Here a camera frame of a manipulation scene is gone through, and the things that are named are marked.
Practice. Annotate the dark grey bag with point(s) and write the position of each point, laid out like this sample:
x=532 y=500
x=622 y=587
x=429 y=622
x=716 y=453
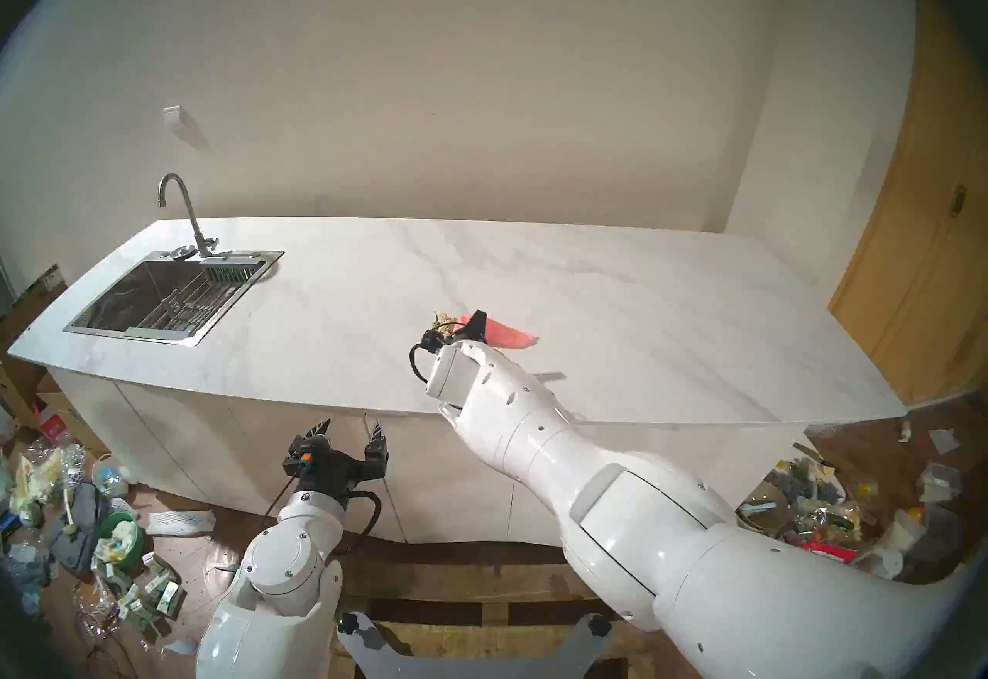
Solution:
x=77 y=531

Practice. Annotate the white plastic scrap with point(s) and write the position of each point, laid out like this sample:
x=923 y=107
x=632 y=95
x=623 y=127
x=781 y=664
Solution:
x=181 y=646

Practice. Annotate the steel gooseneck faucet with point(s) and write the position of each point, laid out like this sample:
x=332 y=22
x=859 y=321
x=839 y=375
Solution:
x=194 y=218

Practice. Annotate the white counter cabinet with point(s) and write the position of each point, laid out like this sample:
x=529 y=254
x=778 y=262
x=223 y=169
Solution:
x=432 y=484

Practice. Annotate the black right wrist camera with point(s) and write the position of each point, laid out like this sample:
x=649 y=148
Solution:
x=434 y=340

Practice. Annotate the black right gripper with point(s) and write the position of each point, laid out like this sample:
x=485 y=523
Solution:
x=476 y=328

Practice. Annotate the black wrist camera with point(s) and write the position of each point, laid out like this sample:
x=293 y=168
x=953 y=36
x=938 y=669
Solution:
x=434 y=340
x=297 y=457

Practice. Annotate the white foam net sleeve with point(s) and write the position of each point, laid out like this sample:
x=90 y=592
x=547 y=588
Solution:
x=181 y=523

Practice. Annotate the green bowl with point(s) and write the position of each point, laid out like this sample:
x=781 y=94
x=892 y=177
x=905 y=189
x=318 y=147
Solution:
x=120 y=538

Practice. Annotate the white wall socket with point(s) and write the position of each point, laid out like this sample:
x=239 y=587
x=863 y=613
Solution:
x=174 y=116

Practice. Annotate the stainless steel sink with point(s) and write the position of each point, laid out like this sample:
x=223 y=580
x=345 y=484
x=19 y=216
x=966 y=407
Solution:
x=154 y=299

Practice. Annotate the yellow white plastic bag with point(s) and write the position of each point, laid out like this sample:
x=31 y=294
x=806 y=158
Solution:
x=35 y=488

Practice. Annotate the small white bottle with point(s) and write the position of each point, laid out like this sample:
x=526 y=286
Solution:
x=907 y=430

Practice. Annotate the green white small carton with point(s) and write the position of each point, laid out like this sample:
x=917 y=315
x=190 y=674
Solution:
x=131 y=596
x=168 y=597
x=157 y=566

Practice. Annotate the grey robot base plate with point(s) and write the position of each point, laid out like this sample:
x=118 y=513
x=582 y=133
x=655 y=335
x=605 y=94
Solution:
x=463 y=670

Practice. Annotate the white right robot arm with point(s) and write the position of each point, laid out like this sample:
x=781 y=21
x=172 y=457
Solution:
x=617 y=507

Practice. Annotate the clear round lidded bowl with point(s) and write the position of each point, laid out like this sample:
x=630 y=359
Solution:
x=110 y=475

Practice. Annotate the clear plastic container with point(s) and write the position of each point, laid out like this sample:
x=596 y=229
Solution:
x=940 y=483

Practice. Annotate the crumpled beige paper tissue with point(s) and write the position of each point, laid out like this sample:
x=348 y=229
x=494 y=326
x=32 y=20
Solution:
x=444 y=322

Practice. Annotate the brass door hinge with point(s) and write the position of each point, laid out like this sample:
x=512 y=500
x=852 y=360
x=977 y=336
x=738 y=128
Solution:
x=958 y=201

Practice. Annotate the wooden pallet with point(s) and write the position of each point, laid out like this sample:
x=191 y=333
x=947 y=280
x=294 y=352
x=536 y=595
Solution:
x=463 y=585

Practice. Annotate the clear container orange lid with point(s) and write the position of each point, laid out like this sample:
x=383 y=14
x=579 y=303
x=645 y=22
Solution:
x=926 y=535

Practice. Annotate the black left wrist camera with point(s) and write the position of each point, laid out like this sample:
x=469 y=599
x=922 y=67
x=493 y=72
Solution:
x=297 y=457

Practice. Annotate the pink waffle cleaning cloth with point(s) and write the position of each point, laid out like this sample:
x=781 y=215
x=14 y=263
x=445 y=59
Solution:
x=513 y=336

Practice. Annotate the wooden door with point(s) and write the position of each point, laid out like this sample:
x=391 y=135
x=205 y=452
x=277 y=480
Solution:
x=918 y=260

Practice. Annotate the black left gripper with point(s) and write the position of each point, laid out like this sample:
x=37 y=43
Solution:
x=332 y=473

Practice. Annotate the white paper sheet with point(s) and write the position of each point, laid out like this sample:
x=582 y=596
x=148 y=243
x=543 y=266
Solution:
x=945 y=441

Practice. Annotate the brown cardboard box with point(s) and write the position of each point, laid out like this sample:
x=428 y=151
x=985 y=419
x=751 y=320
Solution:
x=31 y=307

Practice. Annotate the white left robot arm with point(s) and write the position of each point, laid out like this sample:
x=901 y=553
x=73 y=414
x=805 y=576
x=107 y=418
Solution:
x=285 y=569

